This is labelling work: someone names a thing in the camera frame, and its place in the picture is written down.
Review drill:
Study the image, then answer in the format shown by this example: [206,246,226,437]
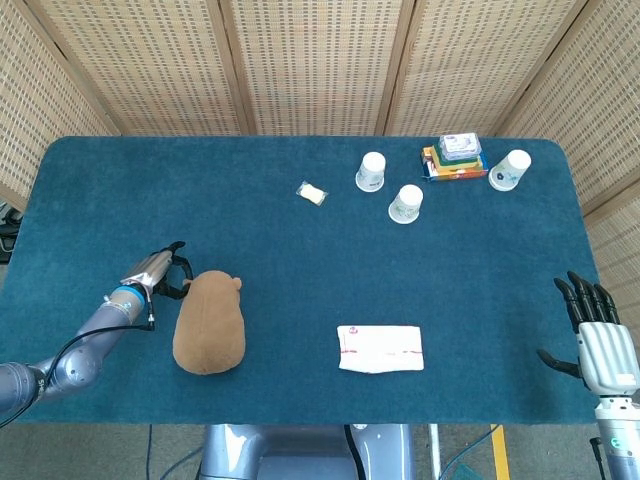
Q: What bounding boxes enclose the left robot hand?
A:
[119,241,194,301]

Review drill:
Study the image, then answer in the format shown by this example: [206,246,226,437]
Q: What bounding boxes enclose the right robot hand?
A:
[537,271,640,396]

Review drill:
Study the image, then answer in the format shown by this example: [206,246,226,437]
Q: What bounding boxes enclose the brown plush toy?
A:
[172,270,246,375]

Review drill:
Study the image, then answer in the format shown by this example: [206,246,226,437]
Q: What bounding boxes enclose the blue felt table mat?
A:
[0,135,614,427]

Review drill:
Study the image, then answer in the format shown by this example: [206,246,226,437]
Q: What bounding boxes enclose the small wrapped snack packet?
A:
[295,180,329,207]

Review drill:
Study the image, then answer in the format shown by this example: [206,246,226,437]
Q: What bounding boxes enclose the white paper cup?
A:
[387,183,425,225]
[488,149,533,193]
[354,151,388,193]

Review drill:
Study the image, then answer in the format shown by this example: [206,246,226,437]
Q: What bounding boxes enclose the white folded cloth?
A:
[336,324,426,375]

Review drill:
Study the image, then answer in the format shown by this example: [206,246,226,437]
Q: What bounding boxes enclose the grey robot torso base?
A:
[198,423,416,480]

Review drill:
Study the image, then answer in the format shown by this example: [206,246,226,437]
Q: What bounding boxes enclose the stack of colourful boxes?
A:
[419,144,490,183]

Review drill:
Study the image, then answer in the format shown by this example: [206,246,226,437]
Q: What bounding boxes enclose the green yellow flat box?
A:
[430,145,484,170]

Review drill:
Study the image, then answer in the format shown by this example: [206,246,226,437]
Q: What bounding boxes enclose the clear plastic container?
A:
[437,131,485,161]

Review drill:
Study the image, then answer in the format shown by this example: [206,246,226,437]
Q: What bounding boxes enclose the woven bamboo folding screen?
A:
[0,0,640,351]

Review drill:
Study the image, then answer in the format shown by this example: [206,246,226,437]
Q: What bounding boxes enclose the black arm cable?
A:
[0,294,156,429]

